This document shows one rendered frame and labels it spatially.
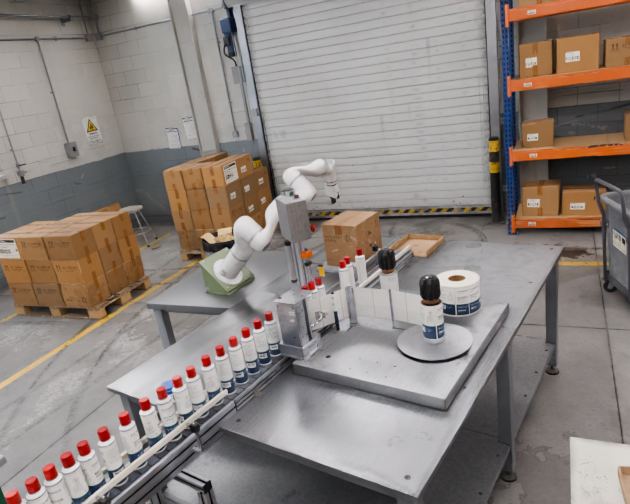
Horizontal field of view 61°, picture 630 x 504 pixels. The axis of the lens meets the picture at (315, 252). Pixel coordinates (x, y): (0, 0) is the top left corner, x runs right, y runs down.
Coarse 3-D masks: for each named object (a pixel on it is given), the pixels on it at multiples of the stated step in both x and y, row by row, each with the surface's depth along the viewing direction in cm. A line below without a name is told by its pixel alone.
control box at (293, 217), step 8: (280, 200) 244; (288, 200) 242; (296, 200) 240; (304, 200) 239; (280, 208) 246; (288, 208) 237; (296, 208) 239; (304, 208) 240; (280, 216) 250; (288, 216) 238; (296, 216) 240; (304, 216) 241; (280, 224) 254; (288, 224) 240; (296, 224) 241; (304, 224) 242; (288, 232) 244; (296, 232) 242; (304, 232) 243; (288, 240) 248; (296, 240) 243; (304, 240) 245
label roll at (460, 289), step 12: (444, 276) 247; (456, 276) 246; (468, 276) 243; (444, 288) 237; (456, 288) 234; (468, 288) 234; (444, 300) 239; (456, 300) 236; (468, 300) 236; (480, 300) 242; (444, 312) 242; (456, 312) 238; (468, 312) 238
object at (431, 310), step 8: (424, 280) 209; (432, 280) 209; (424, 288) 210; (432, 288) 209; (424, 296) 211; (432, 296) 209; (424, 304) 214; (432, 304) 212; (440, 304) 212; (424, 312) 213; (432, 312) 212; (440, 312) 213; (424, 320) 215; (432, 320) 213; (440, 320) 214; (424, 328) 217; (432, 328) 214; (440, 328) 214; (424, 336) 218; (432, 336) 215; (440, 336) 216; (432, 344) 216
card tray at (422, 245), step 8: (400, 240) 353; (408, 240) 360; (416, 240) 357; (424, 240) 355; (432, 240) 352; (440, 240) 343; (392, 248) 344; (400, 248) 347; (416, 248) 343; (424, 248) 340; (432, 248) 333; (416, 256) 330; (424, 256) 327
